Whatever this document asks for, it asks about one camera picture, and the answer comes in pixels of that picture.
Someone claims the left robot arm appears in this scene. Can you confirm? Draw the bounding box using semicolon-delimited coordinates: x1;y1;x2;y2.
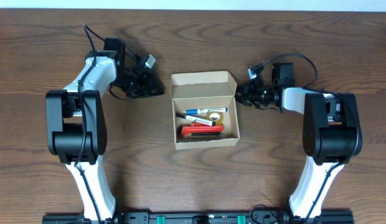
42;38;164;223

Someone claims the yellow tape roll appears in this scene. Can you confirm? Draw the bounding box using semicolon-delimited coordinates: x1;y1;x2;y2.
206;111;224;126

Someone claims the open cardboard box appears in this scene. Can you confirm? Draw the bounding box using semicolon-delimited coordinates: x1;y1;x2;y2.
170;71;240;150

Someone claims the red stapler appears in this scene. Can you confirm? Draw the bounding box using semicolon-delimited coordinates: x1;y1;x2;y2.
191;132;222;137

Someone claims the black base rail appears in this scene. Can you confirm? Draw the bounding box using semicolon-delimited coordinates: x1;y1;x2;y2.
42;210;354;224

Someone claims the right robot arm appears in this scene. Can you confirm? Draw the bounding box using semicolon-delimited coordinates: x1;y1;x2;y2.
235;63;362;223

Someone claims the orange utility knife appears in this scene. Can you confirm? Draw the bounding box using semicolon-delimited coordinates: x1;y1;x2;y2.
177;123;224;136

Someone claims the black whiteboard marker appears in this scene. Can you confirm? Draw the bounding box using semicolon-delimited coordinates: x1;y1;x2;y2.
176;112;216;126

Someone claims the blue whiteboard marker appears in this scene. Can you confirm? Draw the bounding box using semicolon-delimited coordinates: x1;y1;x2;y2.
186;107;228;114

